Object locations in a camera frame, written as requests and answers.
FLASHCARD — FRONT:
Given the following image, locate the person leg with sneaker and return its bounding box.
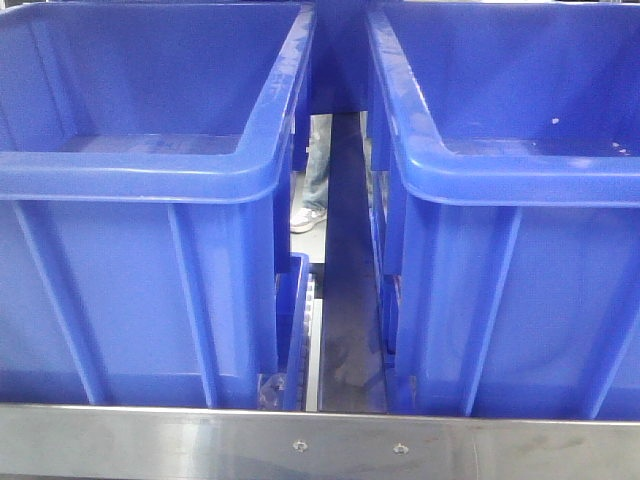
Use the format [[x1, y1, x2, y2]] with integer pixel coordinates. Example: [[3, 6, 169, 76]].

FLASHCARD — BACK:
[[290, 114, 333, 234]]

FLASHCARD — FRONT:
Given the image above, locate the blue plastic bin right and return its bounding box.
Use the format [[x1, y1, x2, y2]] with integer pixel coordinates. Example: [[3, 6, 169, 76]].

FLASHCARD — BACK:
[[366, 1, 639, 421]]

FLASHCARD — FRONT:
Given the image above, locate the blue plastic bin left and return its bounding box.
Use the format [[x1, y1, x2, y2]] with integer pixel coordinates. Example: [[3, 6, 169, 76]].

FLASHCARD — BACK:
[[1, 1, 315, 409]]

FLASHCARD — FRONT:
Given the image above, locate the clear plastic bag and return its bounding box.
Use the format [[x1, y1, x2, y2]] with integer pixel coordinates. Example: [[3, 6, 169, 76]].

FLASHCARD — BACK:
[[257, 372, 286, 411]]

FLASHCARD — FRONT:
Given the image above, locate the white roller conveyor rail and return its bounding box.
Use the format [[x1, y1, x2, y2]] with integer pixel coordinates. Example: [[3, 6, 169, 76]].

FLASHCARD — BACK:
[[299, 273, 323, 413]]

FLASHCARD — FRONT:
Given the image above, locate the blue plastic bin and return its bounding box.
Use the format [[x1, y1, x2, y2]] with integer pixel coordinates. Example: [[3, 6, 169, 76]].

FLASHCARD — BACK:
[[1, 1, 315, 409], [366, 1, 639, 421]]

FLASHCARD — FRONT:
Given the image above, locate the steel shelf front rail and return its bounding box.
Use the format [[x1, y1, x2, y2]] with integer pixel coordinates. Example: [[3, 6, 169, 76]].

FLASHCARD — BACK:
[[1, 404, 639, 479]]

